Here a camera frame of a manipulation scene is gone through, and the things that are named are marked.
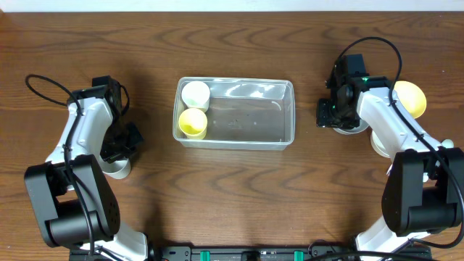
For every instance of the yellow plastic cup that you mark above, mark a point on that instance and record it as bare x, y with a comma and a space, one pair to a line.
193, 123

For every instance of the grey plastic bowl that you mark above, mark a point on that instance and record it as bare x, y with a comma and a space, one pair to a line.
350, 131

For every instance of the grey plastic cup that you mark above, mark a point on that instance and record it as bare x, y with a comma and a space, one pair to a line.
119, 169

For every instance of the clear plastic container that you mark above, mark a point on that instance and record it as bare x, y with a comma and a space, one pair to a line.
244, 113

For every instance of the white plastic spoon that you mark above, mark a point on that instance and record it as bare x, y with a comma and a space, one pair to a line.
448, 144

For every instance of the white plastic bowl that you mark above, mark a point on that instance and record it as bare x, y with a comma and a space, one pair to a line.
378, 146

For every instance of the white plastic cup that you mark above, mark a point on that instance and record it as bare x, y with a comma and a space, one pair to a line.
196, 94

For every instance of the yellow plastic bowl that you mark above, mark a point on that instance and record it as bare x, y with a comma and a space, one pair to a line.
412, 97

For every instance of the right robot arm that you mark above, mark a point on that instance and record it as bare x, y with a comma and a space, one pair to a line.
419, 198

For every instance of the black mounting rail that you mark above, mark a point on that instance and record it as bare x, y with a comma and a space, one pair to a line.
320, 251

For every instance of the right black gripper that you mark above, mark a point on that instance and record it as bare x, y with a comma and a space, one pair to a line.
322, 115

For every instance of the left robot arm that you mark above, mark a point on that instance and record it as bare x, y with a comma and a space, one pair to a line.
73, 203

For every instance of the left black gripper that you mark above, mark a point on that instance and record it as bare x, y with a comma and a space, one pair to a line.
136, 137

